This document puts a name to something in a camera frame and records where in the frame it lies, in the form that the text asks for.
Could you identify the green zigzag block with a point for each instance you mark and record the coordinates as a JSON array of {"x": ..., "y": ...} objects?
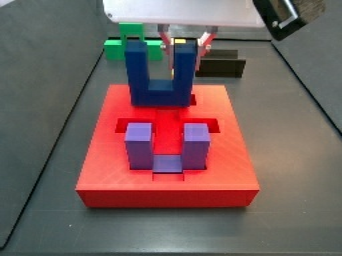
[{"x": 131, "y": 32}]

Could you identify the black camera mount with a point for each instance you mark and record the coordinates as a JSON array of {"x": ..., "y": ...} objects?
[{"x": 285, "y": 16}]

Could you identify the black block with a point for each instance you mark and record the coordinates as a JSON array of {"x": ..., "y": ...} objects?
[{"x": 221, "y": 63}]

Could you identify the red puzzle board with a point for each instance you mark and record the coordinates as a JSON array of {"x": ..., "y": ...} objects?
[{"x": 110, "y": 185}]

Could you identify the yellow long block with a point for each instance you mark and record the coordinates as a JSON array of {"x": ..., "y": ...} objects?
[{"x": 179, "y": 41}]

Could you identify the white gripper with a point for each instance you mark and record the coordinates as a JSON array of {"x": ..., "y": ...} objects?
[{"x": 211, "y": 13}]

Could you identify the dark blue U-shaped block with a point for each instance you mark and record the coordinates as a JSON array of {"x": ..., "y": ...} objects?
[{"x": 159, "y": 88}]

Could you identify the purple U-shaped block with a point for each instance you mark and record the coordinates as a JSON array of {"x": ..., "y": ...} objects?
[{"x": 167, "y": 151}]

